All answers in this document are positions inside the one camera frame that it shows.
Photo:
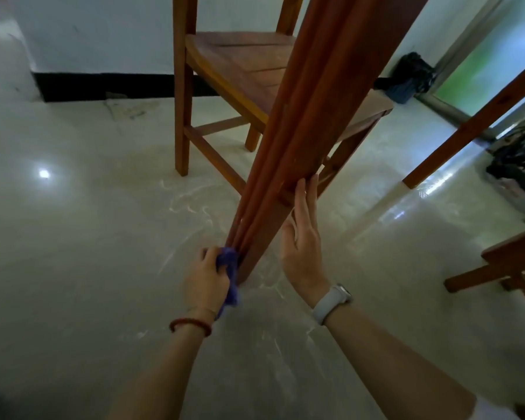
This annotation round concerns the person's left hand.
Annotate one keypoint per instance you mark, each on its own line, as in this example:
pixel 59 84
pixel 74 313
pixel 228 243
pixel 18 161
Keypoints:
pixel 203 286

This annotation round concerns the person's right hand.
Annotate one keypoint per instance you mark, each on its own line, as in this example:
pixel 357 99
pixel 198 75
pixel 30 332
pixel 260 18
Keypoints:
pixel 304 253

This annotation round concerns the person's left fingers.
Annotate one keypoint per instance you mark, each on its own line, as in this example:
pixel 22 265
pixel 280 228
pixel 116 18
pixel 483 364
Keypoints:
pixel 210 258

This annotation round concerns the person's right middle finger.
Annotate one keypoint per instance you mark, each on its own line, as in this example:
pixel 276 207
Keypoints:
pixel 312 199

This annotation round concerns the person's right thumb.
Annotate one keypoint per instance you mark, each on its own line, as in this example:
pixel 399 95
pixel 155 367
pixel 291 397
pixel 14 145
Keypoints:
pixel 288 234

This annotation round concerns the blue cleaning cloth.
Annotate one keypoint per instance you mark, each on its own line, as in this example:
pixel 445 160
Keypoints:
pixel 231 266

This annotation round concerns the red-brown wooden table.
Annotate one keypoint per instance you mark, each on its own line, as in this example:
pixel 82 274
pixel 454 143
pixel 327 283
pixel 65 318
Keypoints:
pixel 315 104

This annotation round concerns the person's left forearm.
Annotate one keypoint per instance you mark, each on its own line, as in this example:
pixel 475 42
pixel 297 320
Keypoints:
pixel 166 371

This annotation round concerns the person's right forearm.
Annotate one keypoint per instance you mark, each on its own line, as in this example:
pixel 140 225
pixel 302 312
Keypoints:
pixel 389 367

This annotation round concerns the white wristwatch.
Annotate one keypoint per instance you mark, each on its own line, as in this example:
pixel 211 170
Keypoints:
pixel 330 301

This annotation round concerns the dark blue bucket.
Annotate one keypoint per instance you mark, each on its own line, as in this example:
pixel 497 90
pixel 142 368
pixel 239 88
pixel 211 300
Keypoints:
pixel 400 92

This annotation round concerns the brown wooden chair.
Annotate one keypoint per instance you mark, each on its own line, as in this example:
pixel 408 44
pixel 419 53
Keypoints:
pixel 236 61

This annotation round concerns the black plastic bag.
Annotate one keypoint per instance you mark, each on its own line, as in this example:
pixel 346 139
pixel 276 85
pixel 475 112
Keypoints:
pixel 413 69

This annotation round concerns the brown wooden stool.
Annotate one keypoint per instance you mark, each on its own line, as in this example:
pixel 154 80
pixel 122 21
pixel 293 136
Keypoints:
pixel 514 253

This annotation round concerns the white sleeve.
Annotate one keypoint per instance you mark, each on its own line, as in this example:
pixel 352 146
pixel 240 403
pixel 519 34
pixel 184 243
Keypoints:
pixel 492 411

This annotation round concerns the glass door with metal frame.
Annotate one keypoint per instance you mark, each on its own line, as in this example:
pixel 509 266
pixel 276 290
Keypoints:
pixel 485 61

